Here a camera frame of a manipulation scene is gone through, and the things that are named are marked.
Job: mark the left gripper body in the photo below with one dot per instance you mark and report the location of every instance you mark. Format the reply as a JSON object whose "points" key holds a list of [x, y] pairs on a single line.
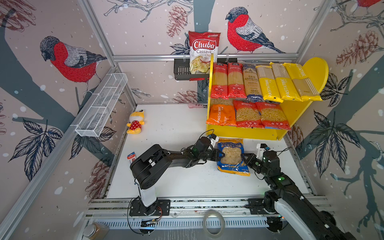
{"points": [[212, 155]]}

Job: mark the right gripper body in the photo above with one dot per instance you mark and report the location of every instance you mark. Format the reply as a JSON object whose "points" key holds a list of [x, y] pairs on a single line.
{"points": [[254, 163]]}

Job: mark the blue macaroni bag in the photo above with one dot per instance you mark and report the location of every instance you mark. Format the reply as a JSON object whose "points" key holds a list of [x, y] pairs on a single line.
{"points": [[230, 157]]}

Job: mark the orange Pastatime macaroni bag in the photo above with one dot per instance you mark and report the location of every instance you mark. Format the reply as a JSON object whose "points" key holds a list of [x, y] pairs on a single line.
{"points": [[222, 113]]}

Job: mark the red macaroni bag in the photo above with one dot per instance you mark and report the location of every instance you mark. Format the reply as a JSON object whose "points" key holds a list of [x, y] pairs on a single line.
{"points": [[247, 115], [272, 116]]}

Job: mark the red spaghetti bag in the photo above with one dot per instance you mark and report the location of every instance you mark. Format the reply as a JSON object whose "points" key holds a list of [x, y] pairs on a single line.
{"points": [[219, 88], [236, 87]]}

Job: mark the dark blue spaghetti bag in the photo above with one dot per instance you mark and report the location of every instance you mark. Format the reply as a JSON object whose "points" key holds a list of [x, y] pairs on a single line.
{"points": [[252, 84]]}

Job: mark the yellow Pastatime spaghetti bag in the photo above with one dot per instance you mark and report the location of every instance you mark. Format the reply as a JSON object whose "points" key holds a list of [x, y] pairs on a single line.
{"points": [[286, 87], [302, 82], [268, 84]]}

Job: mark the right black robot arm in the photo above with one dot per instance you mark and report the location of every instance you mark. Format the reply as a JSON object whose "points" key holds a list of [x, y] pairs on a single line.
{"points": [[286, 199]]}

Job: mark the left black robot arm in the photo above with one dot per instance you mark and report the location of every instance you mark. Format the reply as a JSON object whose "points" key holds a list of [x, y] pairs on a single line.
{"points": [[148, 168]]}

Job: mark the yellow shelf pink blue boards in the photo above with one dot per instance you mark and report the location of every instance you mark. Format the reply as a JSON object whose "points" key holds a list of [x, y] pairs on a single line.
{"points": [[318, 71]]}

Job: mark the clear tape roll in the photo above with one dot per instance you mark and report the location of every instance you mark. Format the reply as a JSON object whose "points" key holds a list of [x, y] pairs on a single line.
{"points": [[213, 224]]}

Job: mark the yellow plush toy red dress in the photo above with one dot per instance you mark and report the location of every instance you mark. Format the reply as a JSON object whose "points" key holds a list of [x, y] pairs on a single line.
{"points": [[136, 120]]}

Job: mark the red Chuba cassava chips bag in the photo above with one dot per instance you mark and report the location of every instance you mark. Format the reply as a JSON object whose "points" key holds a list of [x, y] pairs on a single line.
{"points": [[203, 46]]}

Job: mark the glass jar with lid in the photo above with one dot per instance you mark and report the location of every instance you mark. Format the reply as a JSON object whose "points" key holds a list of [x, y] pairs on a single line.
{"points": [[96, 231]]}

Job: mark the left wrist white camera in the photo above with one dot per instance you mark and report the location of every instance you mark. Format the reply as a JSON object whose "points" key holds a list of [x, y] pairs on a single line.
{"points": [[213, 139]]}

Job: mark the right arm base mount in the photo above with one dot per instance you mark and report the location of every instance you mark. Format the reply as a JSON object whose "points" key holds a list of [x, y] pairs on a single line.
{"points": [[264, 205]]}

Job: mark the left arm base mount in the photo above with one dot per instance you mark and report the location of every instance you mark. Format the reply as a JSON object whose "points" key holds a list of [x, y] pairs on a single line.
{"points": [[158, 208]]}

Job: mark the black wire wall basket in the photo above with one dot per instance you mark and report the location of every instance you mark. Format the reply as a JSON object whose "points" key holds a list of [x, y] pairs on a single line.
{"points": [[183, 70]]}

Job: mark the white mesh wall shelf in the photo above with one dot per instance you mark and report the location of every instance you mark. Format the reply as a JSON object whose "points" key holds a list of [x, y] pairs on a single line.
{"points": [[97, 115]]}

